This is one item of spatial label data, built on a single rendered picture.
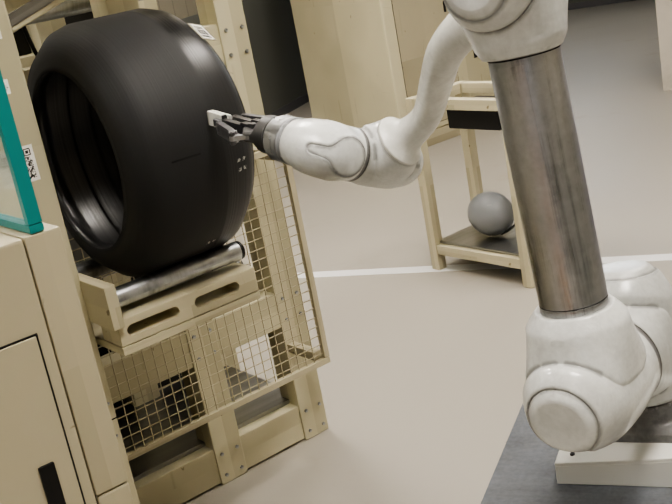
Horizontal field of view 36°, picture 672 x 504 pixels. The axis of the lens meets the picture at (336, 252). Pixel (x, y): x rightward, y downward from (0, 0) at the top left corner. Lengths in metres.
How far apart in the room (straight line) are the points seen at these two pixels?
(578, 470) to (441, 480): 1.40
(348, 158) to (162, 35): 0.62
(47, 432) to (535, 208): 0.72
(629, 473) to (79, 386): 0.86
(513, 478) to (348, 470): 1.50
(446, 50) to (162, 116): 0.69
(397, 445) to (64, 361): 2.05
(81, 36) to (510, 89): 1.10
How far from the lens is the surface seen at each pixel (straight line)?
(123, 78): 2.17
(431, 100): 1.81
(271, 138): 1.94
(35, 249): 1.36
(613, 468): 1.74
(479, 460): 3.19
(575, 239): 1.49
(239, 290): 2.39
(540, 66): 1.44
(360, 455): 3.32
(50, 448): 1.42
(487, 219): 4.61
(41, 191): 2.25
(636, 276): 1.70
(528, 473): 1.81
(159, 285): 2.31
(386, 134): 1.93
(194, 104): 2.19
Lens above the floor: 1.56
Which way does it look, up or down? 17 degrees down
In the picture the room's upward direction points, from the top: 11 degrees counter-clockwise
